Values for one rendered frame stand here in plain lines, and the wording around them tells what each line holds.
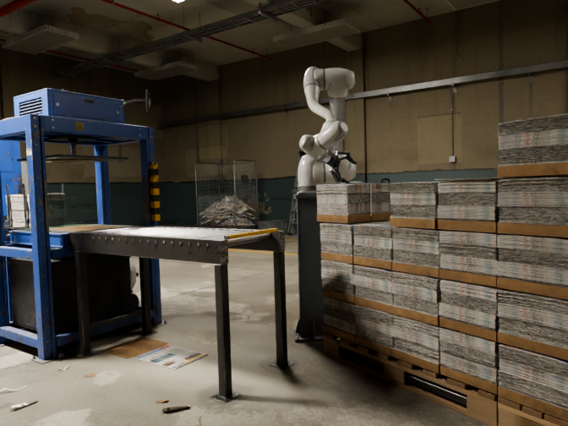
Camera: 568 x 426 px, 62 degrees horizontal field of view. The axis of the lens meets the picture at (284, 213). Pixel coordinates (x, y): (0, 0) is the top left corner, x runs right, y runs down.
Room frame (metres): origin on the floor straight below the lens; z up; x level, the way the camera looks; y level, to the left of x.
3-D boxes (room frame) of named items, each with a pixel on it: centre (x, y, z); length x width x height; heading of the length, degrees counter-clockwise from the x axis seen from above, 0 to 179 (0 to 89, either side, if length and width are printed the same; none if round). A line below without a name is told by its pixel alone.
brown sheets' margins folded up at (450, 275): (2.53, -0.70, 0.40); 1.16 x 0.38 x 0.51; 35
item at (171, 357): (2.93, 0.74, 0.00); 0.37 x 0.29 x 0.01; 55
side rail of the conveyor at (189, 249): (2.70, 0.85, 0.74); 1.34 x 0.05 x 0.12; 55
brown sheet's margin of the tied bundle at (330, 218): (2.85, -0.35, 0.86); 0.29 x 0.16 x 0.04; 34
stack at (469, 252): (2.53, -0.70, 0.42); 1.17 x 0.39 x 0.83; 35
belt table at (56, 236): (3.49, 1.54, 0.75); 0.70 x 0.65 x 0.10; 55
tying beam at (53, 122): (3.49, 1.54, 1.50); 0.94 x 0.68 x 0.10; 145
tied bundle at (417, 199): (2.42, -0.78, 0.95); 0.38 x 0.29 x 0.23; 124
